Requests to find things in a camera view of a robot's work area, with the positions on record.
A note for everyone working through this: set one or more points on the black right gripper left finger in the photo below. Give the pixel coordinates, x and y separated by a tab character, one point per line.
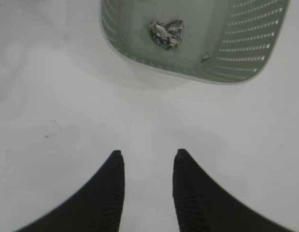
96	207

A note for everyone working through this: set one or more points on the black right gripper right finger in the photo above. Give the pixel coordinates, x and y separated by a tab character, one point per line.
204	206

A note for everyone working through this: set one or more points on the paper ball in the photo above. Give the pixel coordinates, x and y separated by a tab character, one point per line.
168	35

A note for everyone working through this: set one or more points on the pale green plastic basket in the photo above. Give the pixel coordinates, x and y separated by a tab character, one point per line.
223	41

